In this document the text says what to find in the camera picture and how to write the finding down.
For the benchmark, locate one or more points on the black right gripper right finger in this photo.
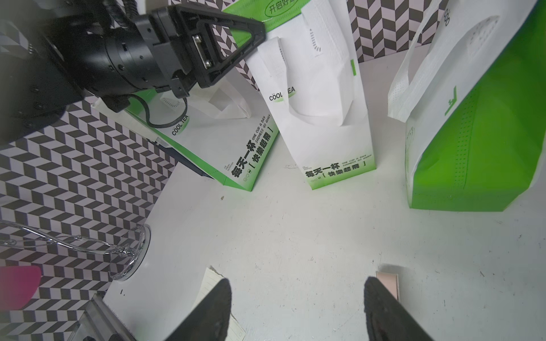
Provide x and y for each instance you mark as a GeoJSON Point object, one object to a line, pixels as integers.
{"type": "Point", "coordinates": [386, 318]}

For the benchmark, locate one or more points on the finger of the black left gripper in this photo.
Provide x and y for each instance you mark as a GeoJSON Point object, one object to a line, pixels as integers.
{"type": "Point", "coordinates": [221, 41]}

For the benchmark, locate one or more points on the pink stapler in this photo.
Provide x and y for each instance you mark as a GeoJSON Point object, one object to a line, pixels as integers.
{"type": "Point", "coordinates": [391, 282]}

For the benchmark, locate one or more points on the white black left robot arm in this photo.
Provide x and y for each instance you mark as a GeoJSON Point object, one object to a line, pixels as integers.
{"type": "Point", "coordinates": [108, 49]}

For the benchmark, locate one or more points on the silver wire rack stand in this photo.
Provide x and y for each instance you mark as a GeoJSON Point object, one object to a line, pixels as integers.
{"type": "Point", "coordinates": [134, 254]}

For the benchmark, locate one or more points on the navy and cream tote bag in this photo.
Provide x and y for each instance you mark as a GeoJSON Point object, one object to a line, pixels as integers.
{"type": "Point", "coordinates": [179, 158]}

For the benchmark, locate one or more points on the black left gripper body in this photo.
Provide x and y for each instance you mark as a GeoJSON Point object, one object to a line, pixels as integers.
{"type": "Point", "coordinates": [162, 33]}

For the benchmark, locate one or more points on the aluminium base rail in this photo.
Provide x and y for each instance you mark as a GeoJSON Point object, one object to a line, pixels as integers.
{"type": "Point", "coordinates": [98, 322]}

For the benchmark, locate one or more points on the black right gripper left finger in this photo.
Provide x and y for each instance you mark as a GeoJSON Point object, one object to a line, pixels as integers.
{"type": "Point", "coordinates": [210, 319]}

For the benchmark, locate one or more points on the green white tea bag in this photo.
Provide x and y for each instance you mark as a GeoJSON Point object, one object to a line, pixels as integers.
{"type": "Point", "coordinates": [307, 73]}
{"type": "Point", "coordinates": [226, 131]}
{"type": "Point", "coordinates": [475, 109]}

